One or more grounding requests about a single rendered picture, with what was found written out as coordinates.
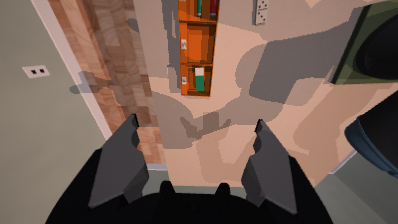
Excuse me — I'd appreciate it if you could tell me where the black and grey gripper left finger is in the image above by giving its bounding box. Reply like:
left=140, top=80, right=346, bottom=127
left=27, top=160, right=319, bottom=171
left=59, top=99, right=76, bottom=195
left=45, top=113, right=149, bottom=224

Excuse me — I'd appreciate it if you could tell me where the red battery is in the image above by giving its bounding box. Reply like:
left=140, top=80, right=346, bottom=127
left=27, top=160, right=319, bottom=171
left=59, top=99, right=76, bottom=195
left=210, top=0, right=217, bottom=17

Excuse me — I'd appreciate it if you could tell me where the orange rack of bins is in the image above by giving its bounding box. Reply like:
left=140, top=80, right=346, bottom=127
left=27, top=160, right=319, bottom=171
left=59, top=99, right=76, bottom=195
left=178, top=0, right=220, bottom=97

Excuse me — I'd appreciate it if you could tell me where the green battery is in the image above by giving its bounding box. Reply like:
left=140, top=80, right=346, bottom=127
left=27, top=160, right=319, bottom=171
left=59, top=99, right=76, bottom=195
left=197, top=0, right=202, bottom=16

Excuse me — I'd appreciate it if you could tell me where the green and white eraser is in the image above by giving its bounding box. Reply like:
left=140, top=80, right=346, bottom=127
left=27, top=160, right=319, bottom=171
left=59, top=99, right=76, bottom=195
left=195, top=67, right=204, bottom=91

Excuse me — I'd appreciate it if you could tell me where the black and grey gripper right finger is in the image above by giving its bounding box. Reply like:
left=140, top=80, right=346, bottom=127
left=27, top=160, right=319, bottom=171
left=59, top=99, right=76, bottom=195
left=241, top=119, right=333, bottom=224

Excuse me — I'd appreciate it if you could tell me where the white domino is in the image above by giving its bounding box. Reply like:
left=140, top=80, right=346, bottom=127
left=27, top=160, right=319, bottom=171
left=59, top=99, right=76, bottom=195
left=254, top=0, right=269, bottom=25

